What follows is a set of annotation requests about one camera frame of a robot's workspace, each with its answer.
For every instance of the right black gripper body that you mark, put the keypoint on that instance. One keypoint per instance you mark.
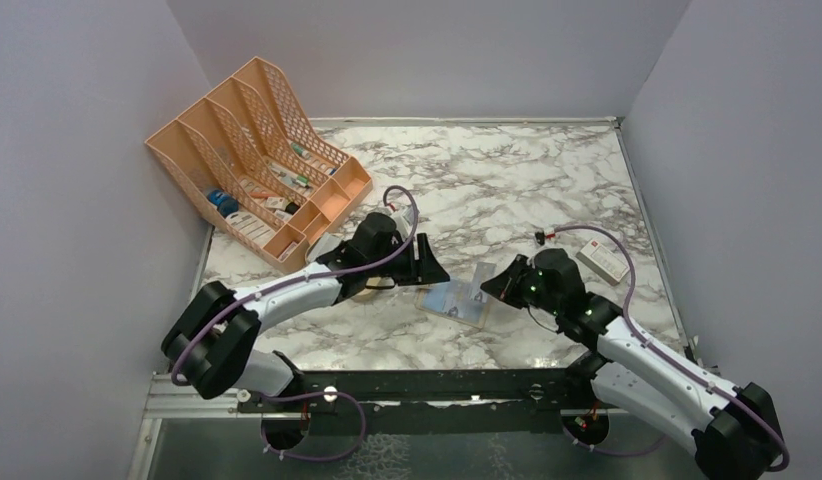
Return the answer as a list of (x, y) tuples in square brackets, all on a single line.
[(531, 292)]

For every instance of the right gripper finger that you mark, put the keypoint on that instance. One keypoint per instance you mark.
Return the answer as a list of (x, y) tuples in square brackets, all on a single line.
[(513, 272), (512, 295)]

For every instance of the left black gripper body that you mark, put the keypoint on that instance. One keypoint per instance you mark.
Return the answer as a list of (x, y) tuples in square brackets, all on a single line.
[(401, 268)]

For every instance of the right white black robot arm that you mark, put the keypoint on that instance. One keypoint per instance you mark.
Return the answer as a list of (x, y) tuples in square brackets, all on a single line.
[(732, 432)]

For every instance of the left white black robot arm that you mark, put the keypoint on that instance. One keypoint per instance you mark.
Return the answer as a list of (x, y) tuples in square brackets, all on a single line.
[(211, 344)]

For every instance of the white card box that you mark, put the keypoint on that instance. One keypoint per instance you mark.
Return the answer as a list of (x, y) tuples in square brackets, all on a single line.
[(608, 265)]

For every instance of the stack of silver cards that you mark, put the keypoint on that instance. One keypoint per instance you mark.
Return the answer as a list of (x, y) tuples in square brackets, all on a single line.
[(326, 243)]

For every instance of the beige oval tray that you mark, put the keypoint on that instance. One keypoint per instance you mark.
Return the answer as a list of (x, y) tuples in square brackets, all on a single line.
[(372, 287)]

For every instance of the green marker pen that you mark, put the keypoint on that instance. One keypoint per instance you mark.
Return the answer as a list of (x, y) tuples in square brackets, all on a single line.
[(301, 151)]

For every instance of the blue tape roll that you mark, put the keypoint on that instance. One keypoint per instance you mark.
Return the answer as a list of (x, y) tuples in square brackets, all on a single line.
[(224, 203)]

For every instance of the orange plastic desk organizer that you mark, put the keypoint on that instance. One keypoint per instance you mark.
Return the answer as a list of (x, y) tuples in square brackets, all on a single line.
[(237, 138)]

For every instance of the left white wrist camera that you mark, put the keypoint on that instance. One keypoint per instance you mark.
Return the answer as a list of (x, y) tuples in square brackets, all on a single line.
[(404, 220)]

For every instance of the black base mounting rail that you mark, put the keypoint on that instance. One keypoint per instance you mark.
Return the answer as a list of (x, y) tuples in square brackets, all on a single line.
[(425, 402)]

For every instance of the aluminium frame profile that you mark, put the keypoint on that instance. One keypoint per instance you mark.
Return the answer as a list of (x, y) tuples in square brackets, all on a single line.
[(166, 400)]

